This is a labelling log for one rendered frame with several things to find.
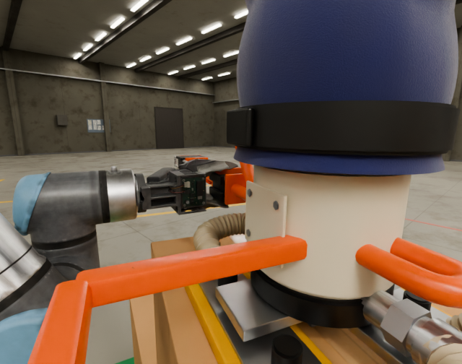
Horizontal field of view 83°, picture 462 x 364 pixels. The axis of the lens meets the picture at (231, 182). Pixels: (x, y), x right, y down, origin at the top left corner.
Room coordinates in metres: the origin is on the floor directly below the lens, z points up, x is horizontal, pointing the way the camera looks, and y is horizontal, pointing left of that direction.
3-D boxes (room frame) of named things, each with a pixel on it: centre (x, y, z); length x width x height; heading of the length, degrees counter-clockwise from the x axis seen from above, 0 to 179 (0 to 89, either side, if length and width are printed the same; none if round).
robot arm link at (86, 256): (0.39, 0.27, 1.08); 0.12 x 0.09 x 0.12; 20
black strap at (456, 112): (0.31, -0.11, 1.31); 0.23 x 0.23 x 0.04
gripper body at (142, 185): (0.47, 0.11, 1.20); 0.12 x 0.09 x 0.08; 117
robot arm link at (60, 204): (0.41, 0.27, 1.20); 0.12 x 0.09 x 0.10; 117
